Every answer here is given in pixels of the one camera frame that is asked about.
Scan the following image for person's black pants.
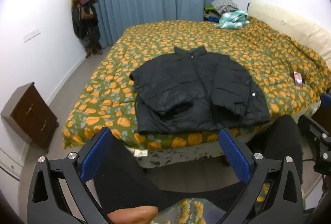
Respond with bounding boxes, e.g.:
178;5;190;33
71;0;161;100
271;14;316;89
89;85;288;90
94;115;303;216

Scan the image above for floral patterned cloth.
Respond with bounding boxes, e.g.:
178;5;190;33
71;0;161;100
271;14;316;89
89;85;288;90
155;198;226;224

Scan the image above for green orange floral bed quilt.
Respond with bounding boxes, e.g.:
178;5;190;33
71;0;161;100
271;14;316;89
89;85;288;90
63;17;331;150

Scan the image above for patterned white mattress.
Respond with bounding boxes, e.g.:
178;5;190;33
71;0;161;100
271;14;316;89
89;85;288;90
124;133;259;169

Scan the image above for person's left hand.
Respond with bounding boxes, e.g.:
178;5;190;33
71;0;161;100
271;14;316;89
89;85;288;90
107;205;159;224

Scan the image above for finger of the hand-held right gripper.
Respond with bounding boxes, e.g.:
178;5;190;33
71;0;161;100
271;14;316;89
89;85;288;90
298;114;331;175
320;93;331;114

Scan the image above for black puffer jacket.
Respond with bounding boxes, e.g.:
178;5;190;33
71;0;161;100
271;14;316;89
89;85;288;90
129;46;271;135

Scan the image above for dark wooden nightstand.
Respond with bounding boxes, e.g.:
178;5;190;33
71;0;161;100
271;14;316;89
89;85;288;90
1;82;60;154

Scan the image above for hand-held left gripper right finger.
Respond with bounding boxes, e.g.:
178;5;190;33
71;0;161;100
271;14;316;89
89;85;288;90
218;128;303;224

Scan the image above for teal white plaid cloth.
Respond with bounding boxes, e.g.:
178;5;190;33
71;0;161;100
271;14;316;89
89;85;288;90
215;11;250;30

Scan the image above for white wall switch plate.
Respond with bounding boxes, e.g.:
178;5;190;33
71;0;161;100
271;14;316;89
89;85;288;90
22;29;41;43

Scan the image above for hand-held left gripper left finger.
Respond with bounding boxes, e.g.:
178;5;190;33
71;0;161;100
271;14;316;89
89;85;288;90
27;127;114;224

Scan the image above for grey folded cloth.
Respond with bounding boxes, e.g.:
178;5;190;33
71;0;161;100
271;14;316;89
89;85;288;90
210;0;239;14

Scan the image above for green and dark items pile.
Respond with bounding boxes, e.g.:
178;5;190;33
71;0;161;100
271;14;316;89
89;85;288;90
203;5;220;23

